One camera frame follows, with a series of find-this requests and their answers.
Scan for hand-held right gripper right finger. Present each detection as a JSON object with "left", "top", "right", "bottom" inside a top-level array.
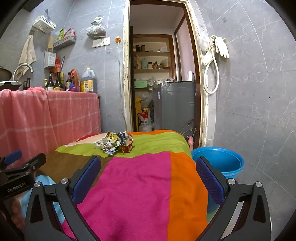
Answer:
[{"left": 195, "top": 156, "right": 271, "bottom": 241}]

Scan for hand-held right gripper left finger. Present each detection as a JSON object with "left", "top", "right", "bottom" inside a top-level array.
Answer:
[{"left": 24, "top": 156, "right": 102, "bottom": 241}]

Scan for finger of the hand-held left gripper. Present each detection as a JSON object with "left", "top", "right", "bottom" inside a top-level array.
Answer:
[
  {"left": 5, "top": 153, "right": 47, "bottom": 180},
  {"left": 0, "top": 150, "right": 22, "bottom": 171}
]

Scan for blue plastic bucket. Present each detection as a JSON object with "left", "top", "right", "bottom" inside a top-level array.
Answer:
[{"left": 191, "top": 147, "right": 245, "bottom": 214}]

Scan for pile of wrappers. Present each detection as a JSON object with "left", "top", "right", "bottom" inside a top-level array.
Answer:
[{"left": 94, "top": 131, "right": 135, "bottom": 154}]

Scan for person's left hand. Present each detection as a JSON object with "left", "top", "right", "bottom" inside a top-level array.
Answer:
[{"left": 10, "top": 199, "right": 25, "bottom": 230}]

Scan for light blue cloth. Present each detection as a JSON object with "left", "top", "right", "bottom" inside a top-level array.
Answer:
[{"left": 21, "top": 175, "right": 61, "bottom": 220}]

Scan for pink checked cloth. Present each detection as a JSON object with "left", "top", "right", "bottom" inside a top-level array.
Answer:
[{"left": 0, "top": 87, "right": 102, "bottom": 163}]

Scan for colourful patchwork blanket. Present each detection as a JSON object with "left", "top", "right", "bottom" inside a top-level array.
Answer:
[{"left": 38, "top": 130, "right": 208, "bottom": 241}]

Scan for dark bottle green label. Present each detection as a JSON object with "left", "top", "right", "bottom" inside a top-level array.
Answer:
[{"left": 46, "top": 71, "right": 55, "bottom": 91}]

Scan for grey washing machine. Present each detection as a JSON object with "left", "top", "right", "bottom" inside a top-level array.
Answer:
[{"left": 153, "top": 81, "right": 197, "bottom": 137}]

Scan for white red rice sack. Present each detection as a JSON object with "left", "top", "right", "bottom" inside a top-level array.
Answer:
[{"left": 138, "top": 110, "right": 155, "bottom": 132}]

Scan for black wok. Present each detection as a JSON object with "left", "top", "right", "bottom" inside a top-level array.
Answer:
[{"left": 0, "top": 66, "right": 12, "bottom": 81}]

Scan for tall dark bottle yellow label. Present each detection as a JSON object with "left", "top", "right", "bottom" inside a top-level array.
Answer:
[{"left": 54, "top": 68, "right": 65, "bottom": 91}]

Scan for dark soy sauce bottle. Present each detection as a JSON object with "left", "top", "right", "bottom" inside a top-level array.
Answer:
[{"left": 65, "top": 72, "right": 73, "bottom": 91}]

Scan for metal faucet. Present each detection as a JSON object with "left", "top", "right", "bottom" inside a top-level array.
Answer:
[{"left": 13, "top": 64, "right": 34, "bottom": 80}]

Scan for orange red bottle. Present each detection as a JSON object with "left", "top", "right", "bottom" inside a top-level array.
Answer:
[{"left": 70, "top": 69, "right": 80, "bottom": 92}]

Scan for red mesh bag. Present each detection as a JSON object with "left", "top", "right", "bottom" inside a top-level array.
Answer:
[{"left": 52, "top": 57, "right": 62, "bottom": 75}]

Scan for large dark oil jug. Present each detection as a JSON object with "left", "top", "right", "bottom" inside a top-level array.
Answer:
[{"left": 80, "top": 66, "right": 97, "bottom": 93}]

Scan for clear plastic bags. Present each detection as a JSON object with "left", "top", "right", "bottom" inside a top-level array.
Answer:
[{"left": 141, "top": 93, "right": 154, "bottom": 109}]

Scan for beige towel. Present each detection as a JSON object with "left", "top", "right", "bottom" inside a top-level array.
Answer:
[{"left": 18, "top": 35, "right": 37, "bottom": 78}]

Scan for dark wooden door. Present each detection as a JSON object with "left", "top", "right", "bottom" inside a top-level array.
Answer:
[{"left": 129, "top": 25, "right": 135, "bottom": 132}]

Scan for crumpled grey bags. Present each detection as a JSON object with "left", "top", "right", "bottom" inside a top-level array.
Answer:
[{"left": 148, "top": 77, "right": 162, "bottom": 91}]

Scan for cream rubber glove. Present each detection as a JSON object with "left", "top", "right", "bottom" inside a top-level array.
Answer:
[{"left": 202, "top": 35, "right": 217, "bottom": 65}]

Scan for white plastic basket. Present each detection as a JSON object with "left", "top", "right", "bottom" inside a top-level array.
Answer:
[{"left": 33, "top": 14, "right": 56, "bottom": 32}]

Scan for white rubber glove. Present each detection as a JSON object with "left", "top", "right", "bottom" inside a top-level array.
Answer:
[{"left": 216, "top": 36, "right": 229, "bottom": 58}]

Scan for wooden shelf unit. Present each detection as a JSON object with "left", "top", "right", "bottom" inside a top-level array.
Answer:
[{"left": 133, "top": 34, "right": 176, "bottom": 81}]

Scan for hanging clear plastic bag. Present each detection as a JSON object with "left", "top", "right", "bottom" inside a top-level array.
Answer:
[{"left": 86, "top": 16, "right": 107, "bottom": 39}]

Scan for white hose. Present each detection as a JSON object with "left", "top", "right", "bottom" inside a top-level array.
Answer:
[{"left": 203, "top": 54, "right": 220, "bottom": 95}]

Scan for white cable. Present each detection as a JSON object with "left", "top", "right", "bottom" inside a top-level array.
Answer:
[{"left": 118, "top": 43, "right": 127, "bottom": 126}]

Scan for worn door frame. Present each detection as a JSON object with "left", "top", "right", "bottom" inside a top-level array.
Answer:
[{"left": 122, "top": 0, "right": 208, "bottom": 149}]

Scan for grey wall rack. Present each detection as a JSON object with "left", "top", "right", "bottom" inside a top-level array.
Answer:
[{"left": 53, "top": 36, "right": 77, "bottom": 50}]

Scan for white wall socket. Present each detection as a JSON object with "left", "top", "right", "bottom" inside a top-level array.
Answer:
[{"left": 92, "top": 37, "right": 110, "bottom": 48}]

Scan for translucent wall bag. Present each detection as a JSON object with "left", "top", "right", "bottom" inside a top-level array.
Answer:
[{"left": 198, "top": 30, "right": 210, "bottom": 50}]

